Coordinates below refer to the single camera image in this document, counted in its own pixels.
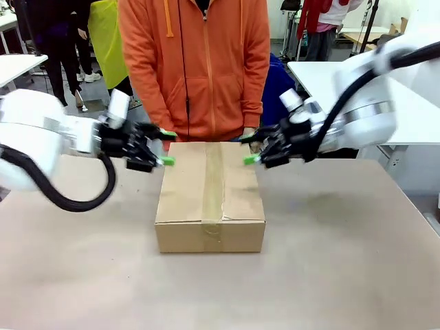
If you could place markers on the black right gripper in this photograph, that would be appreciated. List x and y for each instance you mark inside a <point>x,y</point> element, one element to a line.
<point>295,141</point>

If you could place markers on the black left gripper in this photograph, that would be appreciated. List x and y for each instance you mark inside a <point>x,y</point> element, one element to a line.
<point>117,142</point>

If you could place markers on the brown cardboard shipping box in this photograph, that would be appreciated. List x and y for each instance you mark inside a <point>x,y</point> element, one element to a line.
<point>209,206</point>

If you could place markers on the person's left forearm orange sleeve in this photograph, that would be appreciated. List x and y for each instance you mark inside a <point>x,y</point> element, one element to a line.
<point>254,89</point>

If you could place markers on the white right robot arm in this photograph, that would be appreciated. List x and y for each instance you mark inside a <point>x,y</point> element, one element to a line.
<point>371,103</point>

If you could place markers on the person's right forearm orange sleeve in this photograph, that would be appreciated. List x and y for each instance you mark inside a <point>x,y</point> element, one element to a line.
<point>148,103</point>

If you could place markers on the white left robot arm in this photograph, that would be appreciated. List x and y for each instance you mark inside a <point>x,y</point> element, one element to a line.
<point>31,137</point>

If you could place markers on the person's left hand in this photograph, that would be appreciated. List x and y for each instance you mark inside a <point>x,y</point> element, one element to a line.
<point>249,131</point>

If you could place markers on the clear packing tape strip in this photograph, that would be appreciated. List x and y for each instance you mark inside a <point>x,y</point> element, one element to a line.
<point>213,192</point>

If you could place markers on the blue chair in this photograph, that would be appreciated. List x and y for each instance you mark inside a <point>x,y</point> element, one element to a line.
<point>278,86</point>

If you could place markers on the person in orange hoodie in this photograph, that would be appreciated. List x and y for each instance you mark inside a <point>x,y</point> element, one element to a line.
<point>206,68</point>

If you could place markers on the yellow-green garment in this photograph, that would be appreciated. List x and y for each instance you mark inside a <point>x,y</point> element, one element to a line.
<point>108,44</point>

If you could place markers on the bystander in red white jacket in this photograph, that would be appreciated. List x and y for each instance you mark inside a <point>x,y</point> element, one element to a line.
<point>323,24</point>

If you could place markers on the bystander in black clothes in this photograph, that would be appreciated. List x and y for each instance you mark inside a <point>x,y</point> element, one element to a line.
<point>58,51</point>

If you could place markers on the white background table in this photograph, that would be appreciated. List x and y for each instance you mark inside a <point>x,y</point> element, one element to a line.
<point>361,34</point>

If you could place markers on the black tripod stand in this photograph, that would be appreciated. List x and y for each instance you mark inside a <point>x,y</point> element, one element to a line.
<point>369,24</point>

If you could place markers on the small white side table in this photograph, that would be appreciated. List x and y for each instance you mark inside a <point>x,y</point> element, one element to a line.
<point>17,67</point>

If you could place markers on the small brown cardboard piece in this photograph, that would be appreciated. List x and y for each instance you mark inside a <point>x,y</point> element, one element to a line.
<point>400,27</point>

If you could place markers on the white desk with legs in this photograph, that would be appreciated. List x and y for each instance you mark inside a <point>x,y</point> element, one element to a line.
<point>7,27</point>

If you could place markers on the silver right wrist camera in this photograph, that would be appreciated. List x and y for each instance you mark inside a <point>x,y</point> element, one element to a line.
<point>299,104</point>

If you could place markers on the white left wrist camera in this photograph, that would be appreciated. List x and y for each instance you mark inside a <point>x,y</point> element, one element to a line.
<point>118,106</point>

